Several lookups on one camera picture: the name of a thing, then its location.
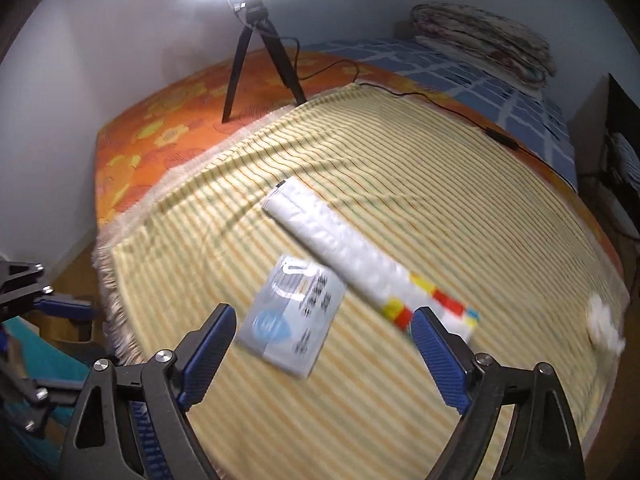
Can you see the crumpled white tissue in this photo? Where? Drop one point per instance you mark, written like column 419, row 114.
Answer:
column 602, row 325

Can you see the black tripod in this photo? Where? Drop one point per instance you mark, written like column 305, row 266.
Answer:
column 235, row 75

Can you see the yellow striped cloth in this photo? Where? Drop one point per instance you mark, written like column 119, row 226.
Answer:
column 400, row 200

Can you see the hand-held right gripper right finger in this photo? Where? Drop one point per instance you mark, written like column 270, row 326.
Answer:
column 440, row 360

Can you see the face mask packet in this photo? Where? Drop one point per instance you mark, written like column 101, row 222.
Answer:
column 290, row 325

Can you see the orange floral bedsheet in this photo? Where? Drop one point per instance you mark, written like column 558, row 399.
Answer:
column 150, row 150

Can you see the white packet with colourful end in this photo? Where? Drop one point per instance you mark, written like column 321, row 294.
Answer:
column 340, row 245

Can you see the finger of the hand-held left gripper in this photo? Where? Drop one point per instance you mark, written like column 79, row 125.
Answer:
column 25, row 400
column 65, row 308

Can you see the fringed woven mat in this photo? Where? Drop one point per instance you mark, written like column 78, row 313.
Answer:
column 112, row 280

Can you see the blue checked bedsheet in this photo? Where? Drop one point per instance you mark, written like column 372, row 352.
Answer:
column 475, row 85

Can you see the folded floral quilt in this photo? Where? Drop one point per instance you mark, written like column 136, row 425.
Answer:
column 480, row 35

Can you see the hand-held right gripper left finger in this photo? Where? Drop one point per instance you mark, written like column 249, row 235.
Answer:
column 207, row 355

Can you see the teal cloth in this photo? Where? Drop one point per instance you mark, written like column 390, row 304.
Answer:
column 60, row 365

